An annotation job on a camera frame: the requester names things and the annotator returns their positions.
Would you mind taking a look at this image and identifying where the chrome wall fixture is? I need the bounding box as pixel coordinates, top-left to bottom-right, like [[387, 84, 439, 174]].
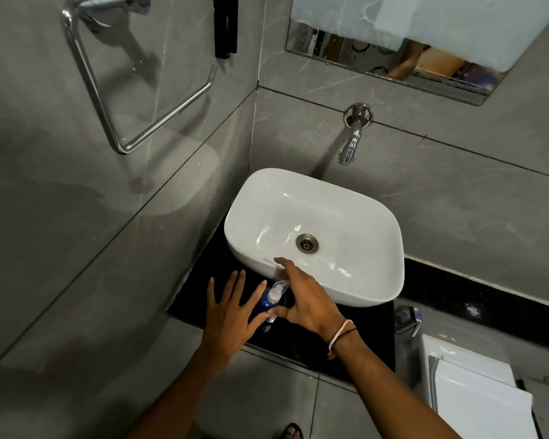
[[74, 0, 156, 29]]

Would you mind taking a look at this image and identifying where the person's left forearm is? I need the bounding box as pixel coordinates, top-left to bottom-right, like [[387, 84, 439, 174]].
[[124, 345, 248, 439]]

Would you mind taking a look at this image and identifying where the pink and black wrist thread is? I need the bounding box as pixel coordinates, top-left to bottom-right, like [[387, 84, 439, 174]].
[[327, 319, 358, 360]]

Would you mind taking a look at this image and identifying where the wall mirror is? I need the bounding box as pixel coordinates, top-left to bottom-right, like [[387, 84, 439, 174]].
[[284, 0, 549, 107]]

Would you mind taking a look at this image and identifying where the black wall holder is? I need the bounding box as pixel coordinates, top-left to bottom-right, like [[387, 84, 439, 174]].
[[213, 0, 239, 59]]

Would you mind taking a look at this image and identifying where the person's right hand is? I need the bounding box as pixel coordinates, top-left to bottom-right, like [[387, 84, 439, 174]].
[[267, 257, 348, 345]]

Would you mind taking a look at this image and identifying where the white ceramic wash basin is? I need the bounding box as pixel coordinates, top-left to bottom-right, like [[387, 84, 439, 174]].
[[224, 167, 404, 308]]

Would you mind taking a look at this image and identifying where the blue pump soap bottle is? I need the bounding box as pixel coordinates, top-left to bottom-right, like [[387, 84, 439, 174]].
[[249, 280, 294, 334]]

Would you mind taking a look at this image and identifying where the person's left hand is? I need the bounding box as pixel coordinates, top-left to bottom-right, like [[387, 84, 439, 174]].
[[201, 270, 273, 367]]

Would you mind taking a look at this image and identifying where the white toilet cistern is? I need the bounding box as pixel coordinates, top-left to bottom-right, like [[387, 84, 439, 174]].
[[418, 334, 546, 439]]

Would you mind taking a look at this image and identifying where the steel basin drain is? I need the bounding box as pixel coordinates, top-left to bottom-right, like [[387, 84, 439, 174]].
[[296, 233, 320, 255]]

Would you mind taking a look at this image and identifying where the chrome wall tap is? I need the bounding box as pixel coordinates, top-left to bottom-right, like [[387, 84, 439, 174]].
[[338, 103, 374, 168]]

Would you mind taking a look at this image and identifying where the person's right forearm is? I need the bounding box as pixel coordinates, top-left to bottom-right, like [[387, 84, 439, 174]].
[[330, 328, 463, 439]]

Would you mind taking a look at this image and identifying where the chrome towel ring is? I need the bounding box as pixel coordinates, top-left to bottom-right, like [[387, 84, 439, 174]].
[[60, 8, 219, 155]]

